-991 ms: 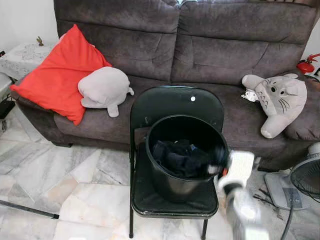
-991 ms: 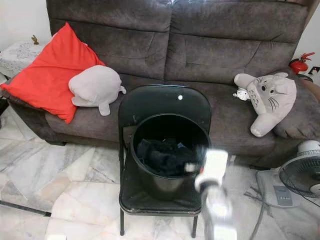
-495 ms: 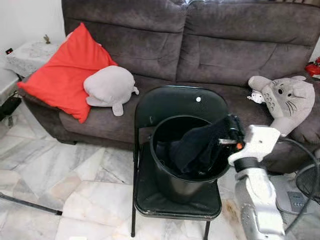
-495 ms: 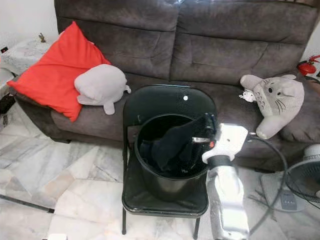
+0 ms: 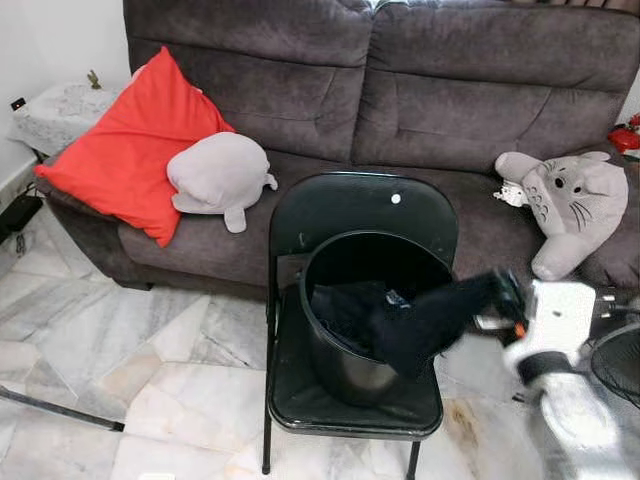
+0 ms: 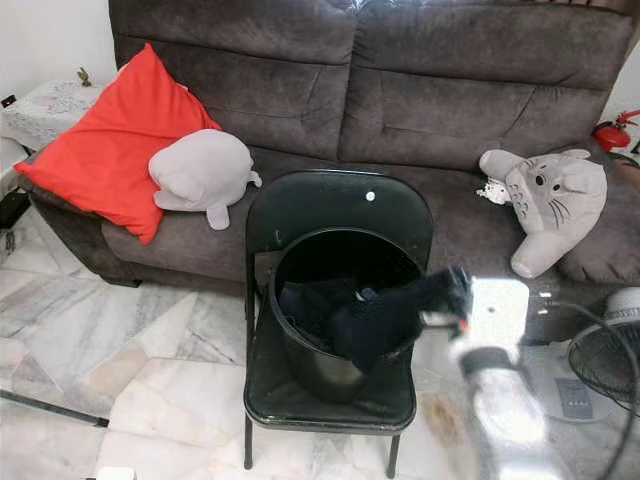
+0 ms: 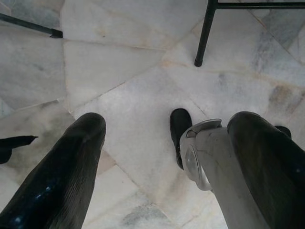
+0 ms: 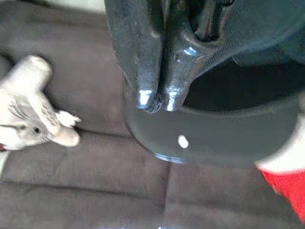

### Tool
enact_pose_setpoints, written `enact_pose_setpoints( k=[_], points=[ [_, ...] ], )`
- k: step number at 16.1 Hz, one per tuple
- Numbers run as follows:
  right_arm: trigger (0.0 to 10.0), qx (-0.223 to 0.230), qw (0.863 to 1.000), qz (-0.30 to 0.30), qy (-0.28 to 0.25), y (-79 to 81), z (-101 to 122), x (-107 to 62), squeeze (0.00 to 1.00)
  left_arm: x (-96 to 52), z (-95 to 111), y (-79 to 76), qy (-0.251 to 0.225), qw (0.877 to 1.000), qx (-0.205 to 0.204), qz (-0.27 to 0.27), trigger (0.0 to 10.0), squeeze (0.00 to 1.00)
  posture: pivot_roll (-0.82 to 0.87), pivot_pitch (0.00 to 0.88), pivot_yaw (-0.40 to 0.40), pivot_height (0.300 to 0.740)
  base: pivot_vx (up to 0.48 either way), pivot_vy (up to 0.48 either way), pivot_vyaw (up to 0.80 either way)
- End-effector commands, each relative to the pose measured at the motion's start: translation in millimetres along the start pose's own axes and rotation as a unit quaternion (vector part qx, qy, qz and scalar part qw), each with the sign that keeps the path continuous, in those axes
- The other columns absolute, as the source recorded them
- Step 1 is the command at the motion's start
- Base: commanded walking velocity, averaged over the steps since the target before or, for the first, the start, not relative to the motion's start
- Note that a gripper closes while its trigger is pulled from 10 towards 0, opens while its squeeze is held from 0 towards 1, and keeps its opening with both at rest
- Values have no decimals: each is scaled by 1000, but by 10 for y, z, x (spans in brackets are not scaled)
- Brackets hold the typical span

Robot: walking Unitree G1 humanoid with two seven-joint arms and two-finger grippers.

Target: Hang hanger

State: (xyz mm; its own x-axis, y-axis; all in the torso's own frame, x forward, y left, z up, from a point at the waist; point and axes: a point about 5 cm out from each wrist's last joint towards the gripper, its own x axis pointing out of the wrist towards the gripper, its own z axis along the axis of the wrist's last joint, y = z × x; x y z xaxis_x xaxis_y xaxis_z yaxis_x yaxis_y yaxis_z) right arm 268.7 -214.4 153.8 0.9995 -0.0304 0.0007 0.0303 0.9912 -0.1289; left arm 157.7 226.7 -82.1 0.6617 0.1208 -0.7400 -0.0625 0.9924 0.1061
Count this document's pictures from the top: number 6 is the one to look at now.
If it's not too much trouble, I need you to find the black mesh shirt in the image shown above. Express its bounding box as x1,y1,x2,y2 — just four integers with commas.
328,268,471,373

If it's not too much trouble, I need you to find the small white plush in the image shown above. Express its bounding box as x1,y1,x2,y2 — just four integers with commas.
478,178,509,204

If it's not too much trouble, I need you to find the grey cat plush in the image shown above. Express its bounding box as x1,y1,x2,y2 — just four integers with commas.
478,148,609,279

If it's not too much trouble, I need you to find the grey floor socket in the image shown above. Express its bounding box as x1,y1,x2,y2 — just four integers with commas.
555,378,593,421

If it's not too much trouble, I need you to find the black bucket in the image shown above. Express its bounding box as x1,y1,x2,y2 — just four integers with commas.
268,228,426,404

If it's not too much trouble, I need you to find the dark crumpled garment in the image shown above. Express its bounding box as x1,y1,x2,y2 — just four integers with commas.
278,278,376,341

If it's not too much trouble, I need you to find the black folding chair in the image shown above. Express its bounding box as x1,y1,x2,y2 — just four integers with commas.
242,170,434,479

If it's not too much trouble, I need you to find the black floor fan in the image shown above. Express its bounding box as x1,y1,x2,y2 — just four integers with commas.
568,288,640,406

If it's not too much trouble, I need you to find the black floor box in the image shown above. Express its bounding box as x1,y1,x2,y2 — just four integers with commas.
0,185,33,231

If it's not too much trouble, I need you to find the dark grey sofa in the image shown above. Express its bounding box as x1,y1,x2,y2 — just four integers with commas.
28,0,640,291

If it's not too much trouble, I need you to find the black floor rod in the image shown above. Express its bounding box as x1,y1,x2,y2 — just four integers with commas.
0,388,111,429

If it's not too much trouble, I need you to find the red fire extinguisher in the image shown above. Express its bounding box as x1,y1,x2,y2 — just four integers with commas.
592,108,640,154

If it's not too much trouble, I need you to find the white lace side table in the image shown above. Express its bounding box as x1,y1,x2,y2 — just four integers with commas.
0,80,106,153

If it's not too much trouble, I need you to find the red cushion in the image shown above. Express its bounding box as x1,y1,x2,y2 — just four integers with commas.
15,43,223,246

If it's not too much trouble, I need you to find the grey seal plush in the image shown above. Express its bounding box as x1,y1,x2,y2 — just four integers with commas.
148,128,263,231

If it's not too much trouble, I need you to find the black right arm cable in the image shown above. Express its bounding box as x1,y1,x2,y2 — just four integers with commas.
525,285,640,480

